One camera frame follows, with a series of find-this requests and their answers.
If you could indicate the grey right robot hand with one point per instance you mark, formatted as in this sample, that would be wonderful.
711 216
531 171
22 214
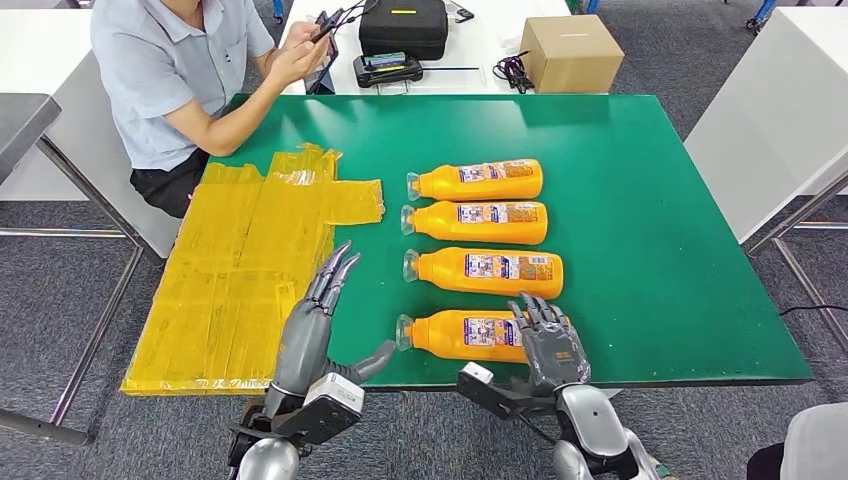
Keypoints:
553 354

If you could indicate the person's right hand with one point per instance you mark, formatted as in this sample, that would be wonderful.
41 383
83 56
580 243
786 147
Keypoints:
298 63

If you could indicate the person's left hand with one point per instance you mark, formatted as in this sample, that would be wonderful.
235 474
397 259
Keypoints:
301 32

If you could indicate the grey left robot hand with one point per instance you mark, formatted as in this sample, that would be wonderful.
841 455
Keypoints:
305 344

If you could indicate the black smartphone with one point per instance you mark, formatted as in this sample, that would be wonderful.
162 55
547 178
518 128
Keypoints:
328 25

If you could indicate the orange detergent bottle clear cap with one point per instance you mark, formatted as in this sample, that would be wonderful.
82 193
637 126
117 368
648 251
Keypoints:
450 272
444 334
477 185
477 228

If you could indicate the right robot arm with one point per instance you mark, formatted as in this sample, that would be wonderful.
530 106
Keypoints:
596 424

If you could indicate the tablet computer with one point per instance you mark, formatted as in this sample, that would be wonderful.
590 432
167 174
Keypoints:
321 76

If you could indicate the black handheld controller with screen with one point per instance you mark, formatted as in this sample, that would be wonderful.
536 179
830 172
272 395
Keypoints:
387 71

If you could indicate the yellow plastic sheet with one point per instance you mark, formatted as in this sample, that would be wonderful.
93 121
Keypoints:
232 278

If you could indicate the black carrying case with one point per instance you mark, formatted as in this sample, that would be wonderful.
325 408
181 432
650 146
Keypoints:
404 30

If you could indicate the person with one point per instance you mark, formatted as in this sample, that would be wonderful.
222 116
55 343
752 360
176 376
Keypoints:
159 66
821 444

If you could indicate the small black device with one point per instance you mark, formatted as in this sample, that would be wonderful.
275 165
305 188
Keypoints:
464 13

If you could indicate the white table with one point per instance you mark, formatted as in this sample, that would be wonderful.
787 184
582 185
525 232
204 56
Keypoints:
477 40
775 112
40 53

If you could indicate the brown cardboard box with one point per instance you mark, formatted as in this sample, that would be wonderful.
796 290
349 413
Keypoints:
570 56

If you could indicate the grey metal table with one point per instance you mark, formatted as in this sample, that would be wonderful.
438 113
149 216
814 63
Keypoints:
23 126

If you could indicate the blue cart leg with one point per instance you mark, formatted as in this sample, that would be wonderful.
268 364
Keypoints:
762 13

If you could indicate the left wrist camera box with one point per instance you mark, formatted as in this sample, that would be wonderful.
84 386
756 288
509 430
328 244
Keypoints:
331 397

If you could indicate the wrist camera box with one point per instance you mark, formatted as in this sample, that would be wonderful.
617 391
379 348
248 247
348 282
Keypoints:
484 387
331 397

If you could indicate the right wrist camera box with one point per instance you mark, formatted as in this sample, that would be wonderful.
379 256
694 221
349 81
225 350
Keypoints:
484 387

